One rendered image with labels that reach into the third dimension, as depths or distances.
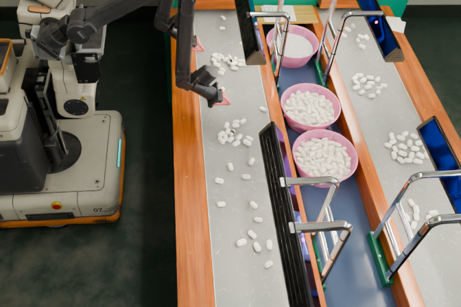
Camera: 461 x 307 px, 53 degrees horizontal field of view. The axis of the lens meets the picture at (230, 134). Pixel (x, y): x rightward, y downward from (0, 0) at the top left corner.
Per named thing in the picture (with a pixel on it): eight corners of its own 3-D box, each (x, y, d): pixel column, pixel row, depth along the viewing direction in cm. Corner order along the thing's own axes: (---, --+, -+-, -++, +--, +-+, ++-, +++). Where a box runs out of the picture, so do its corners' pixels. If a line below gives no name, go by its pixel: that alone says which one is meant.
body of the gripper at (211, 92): (219, 83, 193) (206, 75, 189) (221, 101, 187) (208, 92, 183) (209, 91, 197) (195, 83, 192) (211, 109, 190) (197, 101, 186)
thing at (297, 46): (272, 69, 232) (273, 60, 228) (265, 40, 247) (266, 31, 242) (315, 68, 235) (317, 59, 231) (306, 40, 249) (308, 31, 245)
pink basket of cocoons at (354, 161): (295, 196, 186) (299, 183, 179) (283, 144, 203) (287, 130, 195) (359, 192, 189) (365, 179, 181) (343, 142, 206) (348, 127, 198)
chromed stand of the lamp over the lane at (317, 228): (270, 296, 159) (291, 234, 125) (262, 242, 172) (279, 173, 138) (324, 292, 161) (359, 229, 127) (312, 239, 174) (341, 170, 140)
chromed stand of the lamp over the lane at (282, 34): (239, 94, 221) (247, 16, 186) (234, 66, 233) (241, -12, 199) (278, 93, 223) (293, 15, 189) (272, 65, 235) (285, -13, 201)
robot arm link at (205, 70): (175, 70, 185) (176, 85, 179) (193, 52, 179) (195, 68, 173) (199, 83, 192) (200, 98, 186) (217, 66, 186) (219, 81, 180)
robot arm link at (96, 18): (176, -46, 147) (178, -28, 141) (197, -13, 157) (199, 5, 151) (64, 13, 160) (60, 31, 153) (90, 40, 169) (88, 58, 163)
